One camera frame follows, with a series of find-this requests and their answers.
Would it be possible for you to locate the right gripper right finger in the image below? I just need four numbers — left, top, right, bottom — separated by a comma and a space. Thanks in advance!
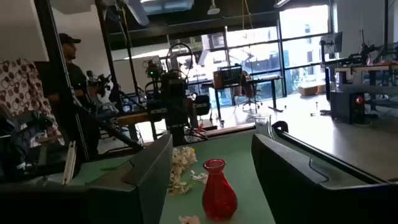
251, 133, 398, 224

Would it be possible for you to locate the circle patterned cloth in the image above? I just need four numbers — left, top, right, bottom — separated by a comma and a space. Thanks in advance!
0, 57, 63, 147

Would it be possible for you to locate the white ceiling lamp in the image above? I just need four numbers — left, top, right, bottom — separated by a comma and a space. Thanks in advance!
206, 0, 221, 16

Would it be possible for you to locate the red glass vase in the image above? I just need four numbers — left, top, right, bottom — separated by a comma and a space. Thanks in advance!
201, 159, 239, 222

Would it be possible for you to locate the clear glass vase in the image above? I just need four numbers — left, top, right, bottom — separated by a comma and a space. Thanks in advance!
252, 113, 275, 140

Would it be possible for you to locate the wooden table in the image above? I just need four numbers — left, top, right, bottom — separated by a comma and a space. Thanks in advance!
99, 110, 257, 156

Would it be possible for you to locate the white flat strip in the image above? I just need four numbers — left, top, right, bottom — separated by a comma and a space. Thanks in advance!
62, 141, 77, 186

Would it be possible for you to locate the loose pink blossom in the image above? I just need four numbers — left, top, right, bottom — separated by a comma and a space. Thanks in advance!
178, 215, 201, 224
190, 170, 209, 185

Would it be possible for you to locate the office chair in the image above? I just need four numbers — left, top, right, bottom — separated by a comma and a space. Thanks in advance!
233, 70, 262, 110

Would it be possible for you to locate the green table mat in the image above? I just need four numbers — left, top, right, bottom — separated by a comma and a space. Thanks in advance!
70, 130, 276, 224

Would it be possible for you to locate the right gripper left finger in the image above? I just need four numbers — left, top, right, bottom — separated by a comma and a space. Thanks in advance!
0, 133, 174, 224

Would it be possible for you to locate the pink artificial flower bunch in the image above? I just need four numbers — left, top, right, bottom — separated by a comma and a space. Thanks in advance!
167, 174, 193, 197

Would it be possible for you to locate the background robot workstation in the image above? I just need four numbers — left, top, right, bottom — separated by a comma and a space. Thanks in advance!
320, 29, 398, 110

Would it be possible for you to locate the black background device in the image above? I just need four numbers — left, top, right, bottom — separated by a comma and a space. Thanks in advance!
86, 70, 113, 94

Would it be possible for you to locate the black office desk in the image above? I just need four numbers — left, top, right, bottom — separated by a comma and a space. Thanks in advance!
201, 76, 284, 121

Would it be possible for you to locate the black computer tower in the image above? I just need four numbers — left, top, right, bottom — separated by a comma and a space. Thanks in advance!
329, 90, 367, 126

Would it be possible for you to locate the person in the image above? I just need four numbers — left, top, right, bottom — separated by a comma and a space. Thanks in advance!
46, 32, 103, 156

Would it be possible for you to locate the desk computer monitor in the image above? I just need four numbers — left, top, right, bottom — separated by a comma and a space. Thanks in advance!
213, 64, 243, 90

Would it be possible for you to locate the white flower stem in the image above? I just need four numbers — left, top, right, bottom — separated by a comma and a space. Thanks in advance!
172, 146, 198, 177

